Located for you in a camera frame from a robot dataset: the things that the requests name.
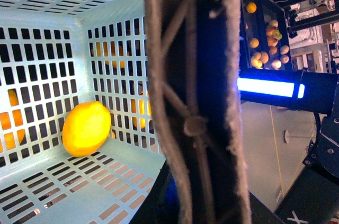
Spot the light blue plastic basket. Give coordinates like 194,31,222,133
1,0,165,223

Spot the black display shelf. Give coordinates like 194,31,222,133
240,0,338,73

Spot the yellow lemon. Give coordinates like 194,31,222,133
62,101,111,157

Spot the blue lit light bar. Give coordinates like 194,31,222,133
237,69,338,115

